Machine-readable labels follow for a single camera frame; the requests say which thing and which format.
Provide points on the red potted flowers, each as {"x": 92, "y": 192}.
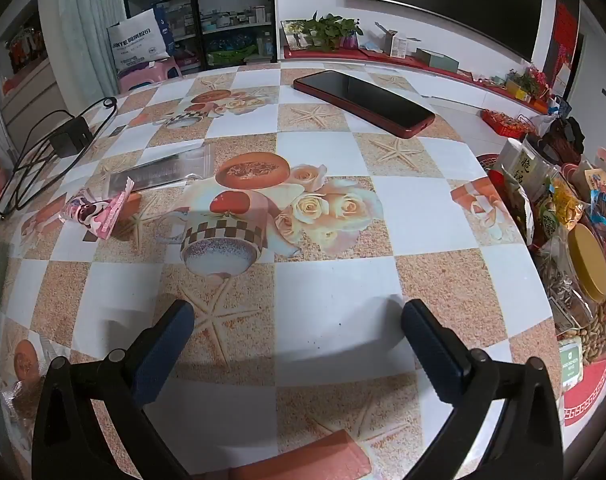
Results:
{"x": 530, "y": 80}

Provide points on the clear seaweed stick packet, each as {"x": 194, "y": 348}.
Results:
{"x": 153, "y": 172}

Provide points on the red wall hanging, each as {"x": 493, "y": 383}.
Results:
{"x": 563, "y": 35}

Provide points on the photo frame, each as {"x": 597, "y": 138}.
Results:
{"x": 293, "y": 35}

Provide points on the red-topped tv cabinet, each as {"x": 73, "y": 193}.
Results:
{"x": 323, "y": 54}

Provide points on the green potted plant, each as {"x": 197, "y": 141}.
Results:
{"x": 328, "y": 27}

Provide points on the checkered printed tablecloth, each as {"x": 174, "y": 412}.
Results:
{"x": 333, "y": 270}

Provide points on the pale green curtain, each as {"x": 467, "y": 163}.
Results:
{"x": 83, "y": 20}

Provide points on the red basket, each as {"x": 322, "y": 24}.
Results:
{"x": 503, "y": 122}

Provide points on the pink cartoon snack packet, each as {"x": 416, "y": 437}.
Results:
{"x": 95, "y": 210}

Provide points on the black charger adapter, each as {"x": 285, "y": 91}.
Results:
{"x": 70, "y": 137}

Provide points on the glass-door display cabinet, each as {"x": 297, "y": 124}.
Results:
{"x": 194, "y": 10}

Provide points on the white carton box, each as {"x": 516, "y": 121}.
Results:
{"x": 395, "y": 42}

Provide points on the white wall cabinet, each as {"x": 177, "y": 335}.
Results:
{"x": 33, "y": 85}

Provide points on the green tissue box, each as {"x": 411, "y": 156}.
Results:
{"x": 438, "y": 60}

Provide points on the dark bag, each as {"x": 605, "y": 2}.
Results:
{"x": 563, "y": 140}

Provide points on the white printed shopping bag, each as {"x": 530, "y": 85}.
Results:
{"x": 138, "y": 42}

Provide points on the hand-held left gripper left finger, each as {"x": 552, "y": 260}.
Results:
{"x": 170, "y": 345}

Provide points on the plastic jar gold lid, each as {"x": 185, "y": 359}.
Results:
{"x": 588, "y": 260}

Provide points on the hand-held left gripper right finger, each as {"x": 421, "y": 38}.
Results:
{"x": 433, "y": 350}

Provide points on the red-cased smartphone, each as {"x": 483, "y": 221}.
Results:
{"x": 363, "y": 100}

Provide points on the pink plastic stool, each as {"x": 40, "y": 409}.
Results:
{"x": 148, "y": 72}

